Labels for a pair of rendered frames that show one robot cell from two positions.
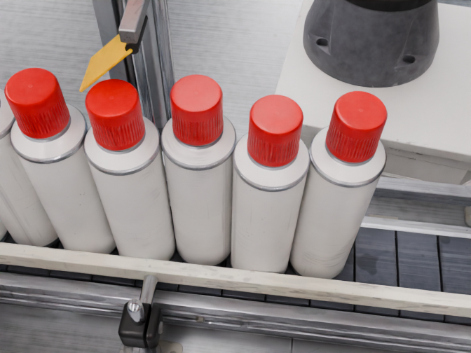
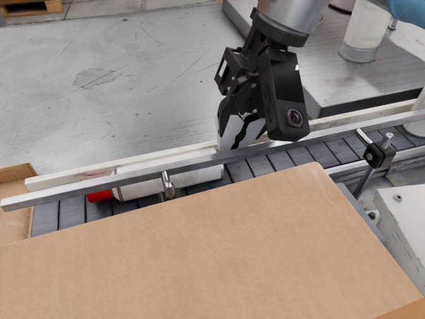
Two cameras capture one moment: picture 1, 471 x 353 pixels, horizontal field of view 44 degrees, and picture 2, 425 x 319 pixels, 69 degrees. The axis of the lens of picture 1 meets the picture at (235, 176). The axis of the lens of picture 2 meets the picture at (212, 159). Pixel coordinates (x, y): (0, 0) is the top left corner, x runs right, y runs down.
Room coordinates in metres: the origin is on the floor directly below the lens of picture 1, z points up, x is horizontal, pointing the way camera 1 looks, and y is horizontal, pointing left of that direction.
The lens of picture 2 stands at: (0.51, -0.60, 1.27)
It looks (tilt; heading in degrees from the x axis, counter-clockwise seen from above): 47 degrees down; 158
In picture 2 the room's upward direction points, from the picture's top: straight up
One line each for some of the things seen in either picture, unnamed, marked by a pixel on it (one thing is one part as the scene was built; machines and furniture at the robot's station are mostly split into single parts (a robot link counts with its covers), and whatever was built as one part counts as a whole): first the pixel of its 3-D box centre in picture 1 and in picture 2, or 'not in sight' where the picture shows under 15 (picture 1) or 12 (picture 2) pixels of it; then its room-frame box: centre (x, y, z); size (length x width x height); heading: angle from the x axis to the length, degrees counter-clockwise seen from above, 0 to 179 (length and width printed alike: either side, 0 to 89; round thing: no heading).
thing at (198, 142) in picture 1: (201, 182); not in sight; (0.24, 0.03, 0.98); 0.05 x 0.05 x 0.20
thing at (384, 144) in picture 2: not in sight; (358, 164); (0.29, -0.27, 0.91); 0.07 x 0.03 x 0.16; 175
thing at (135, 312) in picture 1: (144, 331); not in sight; (0.16, 0.07, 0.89); 0.03 x 0.03 x 0.12; 85
